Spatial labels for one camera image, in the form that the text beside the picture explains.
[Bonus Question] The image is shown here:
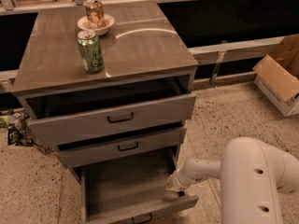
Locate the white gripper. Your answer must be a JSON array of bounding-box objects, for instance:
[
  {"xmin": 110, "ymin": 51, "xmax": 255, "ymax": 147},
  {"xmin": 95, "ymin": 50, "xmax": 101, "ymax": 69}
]
[{"xmin": 164, "ymin": 169, "xmax": 189, "ymax": 202}]

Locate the grey bottom drawer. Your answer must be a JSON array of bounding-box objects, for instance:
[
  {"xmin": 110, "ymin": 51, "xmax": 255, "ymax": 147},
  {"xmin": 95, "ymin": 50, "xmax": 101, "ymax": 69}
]
[{"xmin": 80, "ymin": 147, "xmax": 198, "ymax": 224}]

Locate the grey drawer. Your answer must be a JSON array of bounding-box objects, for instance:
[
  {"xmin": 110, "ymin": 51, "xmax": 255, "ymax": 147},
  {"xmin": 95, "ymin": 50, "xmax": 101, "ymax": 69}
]
[
  {"xmin": 57, "ymin": 126, "xmax": 186, "ymax": 169},
  {"xmin": 80, "ymin": 147, "xmax": 198, "ymax": 224},
  {"xmin": 26, "ymin": 91, "xmax": 197, "ymax": 147}
]

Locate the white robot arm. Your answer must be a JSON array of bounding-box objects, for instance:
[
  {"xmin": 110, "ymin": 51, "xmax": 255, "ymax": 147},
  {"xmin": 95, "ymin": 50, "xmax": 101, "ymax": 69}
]
[{"xmin": 166, "ymin": 137, "xmax": 299, "ymax": 224}]

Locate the grey middle drawer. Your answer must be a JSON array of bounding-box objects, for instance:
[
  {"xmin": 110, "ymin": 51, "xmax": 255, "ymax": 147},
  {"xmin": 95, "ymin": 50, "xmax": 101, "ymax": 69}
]
[{"xmin": 57, "ymin": 126, "xmax": 186, "ymax": 169}]

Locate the grey drawer cabinet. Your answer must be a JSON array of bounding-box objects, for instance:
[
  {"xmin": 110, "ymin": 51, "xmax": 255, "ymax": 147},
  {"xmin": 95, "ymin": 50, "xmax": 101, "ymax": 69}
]
[{"xmin": 11, "ymin": 0, "xmax": 199, "ymax": 191}]

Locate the grey top drawer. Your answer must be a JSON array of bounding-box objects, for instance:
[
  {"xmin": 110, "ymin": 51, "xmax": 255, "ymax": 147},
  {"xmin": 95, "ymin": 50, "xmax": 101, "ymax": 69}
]
[{"xmin": 26, "ymin": 91, "xmax": 197, "ymax": 147}]

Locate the cardboard box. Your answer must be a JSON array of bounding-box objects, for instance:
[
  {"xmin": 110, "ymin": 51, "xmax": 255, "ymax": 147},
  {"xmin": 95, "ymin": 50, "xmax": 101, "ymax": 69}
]
[{"xmin": 253, "ymin": 35, "xmax": 299, "ymax": 117}]

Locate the green soda can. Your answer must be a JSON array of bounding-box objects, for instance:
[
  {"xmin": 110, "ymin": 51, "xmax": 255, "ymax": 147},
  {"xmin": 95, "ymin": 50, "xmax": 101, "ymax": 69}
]
[{"xmin": 77, "ymin": 30, "xmax": 104, "ymax": 73}]

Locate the white bowl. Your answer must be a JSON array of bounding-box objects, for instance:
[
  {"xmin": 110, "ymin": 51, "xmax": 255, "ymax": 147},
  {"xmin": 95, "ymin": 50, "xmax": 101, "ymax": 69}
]
[{"xmin": 78, "ymin": 14, "xmax": 114, "ymax": 35}]

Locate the brown crumpled soda can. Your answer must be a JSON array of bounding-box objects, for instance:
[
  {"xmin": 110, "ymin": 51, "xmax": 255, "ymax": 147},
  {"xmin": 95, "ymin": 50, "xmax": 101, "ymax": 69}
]
[{"xmin": 84, "ymin": 0, "xmax": 106, "ymax": 29}]

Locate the litter pile with wire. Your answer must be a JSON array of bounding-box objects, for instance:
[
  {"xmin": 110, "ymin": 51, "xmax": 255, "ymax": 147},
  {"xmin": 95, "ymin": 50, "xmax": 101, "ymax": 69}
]
[{"xmin": 0, "ymin": 109, "xmax": 54, "ymax": 155}]

